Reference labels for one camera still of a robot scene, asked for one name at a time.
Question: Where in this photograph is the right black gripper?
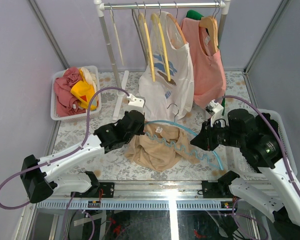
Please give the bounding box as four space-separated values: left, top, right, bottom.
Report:
189 116 243 150

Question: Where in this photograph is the blue hanger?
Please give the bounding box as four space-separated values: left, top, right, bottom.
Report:
145 103 224 170

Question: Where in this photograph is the beige t shirt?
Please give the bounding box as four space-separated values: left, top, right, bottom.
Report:
124 123 200 172

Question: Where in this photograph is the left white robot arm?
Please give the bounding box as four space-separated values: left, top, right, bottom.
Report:
20 110 145 204

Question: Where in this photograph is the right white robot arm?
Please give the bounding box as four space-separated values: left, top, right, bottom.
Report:
190 108 300 230

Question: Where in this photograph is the white printed t shirt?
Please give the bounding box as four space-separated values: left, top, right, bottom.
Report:
138 11 194 121

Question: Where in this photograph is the yellow hanger left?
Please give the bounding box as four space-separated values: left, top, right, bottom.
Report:
138 2 156 82

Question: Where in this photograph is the yellow hanger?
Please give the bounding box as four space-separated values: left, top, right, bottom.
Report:
151 4 171 82
138 2 156 82

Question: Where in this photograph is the yellow hanger right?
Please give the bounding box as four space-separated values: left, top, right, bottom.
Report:
151 4 171 82

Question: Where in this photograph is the orange hanger under white shirt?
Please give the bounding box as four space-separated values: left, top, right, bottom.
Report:
167 13 187 44

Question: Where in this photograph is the cream plastic hanger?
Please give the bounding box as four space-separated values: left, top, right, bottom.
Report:
108 3 125 66

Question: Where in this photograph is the wooden hanger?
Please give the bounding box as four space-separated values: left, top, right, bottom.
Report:
199 15 218 54

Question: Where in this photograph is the right white basket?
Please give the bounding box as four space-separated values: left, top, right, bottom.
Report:
226 108 298 181

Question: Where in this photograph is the white basket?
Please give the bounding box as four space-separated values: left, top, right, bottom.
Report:
50 65 101 121
226 108 298 181

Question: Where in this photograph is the yellow garment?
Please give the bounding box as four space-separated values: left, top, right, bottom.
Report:
70 78 96 109

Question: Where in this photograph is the black garment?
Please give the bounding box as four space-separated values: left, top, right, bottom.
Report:
254 112 281 138

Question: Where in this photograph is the pink tank top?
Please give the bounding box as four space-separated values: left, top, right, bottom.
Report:
181 17 227 110

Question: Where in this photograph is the cream garment in basket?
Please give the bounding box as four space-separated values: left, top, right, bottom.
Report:
79 67 98 92

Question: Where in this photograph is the dusty pink garment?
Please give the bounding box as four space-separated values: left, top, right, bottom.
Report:
53 67 86 117

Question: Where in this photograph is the left white basket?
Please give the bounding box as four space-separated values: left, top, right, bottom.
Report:
50 65 101 121

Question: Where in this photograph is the white clothes rack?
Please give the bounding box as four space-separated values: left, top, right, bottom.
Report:
93 0 231 121

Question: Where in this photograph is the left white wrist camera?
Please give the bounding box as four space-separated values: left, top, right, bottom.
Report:
126 93 146 114

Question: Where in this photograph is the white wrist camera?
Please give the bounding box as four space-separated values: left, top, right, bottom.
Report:
205 100 224 127
126 93 146 114

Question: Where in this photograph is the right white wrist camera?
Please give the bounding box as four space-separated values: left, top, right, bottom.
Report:
205 100 224 127

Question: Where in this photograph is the metal rail base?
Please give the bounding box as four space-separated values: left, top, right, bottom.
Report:
35 180 234 211

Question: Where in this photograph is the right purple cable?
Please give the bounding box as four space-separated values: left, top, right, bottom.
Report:
221 95 300 211

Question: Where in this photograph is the purple cable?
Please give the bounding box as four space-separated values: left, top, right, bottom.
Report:
0 86 131 210
221 95 300 211

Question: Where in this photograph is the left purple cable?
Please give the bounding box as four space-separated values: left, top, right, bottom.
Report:
0 86 131 210

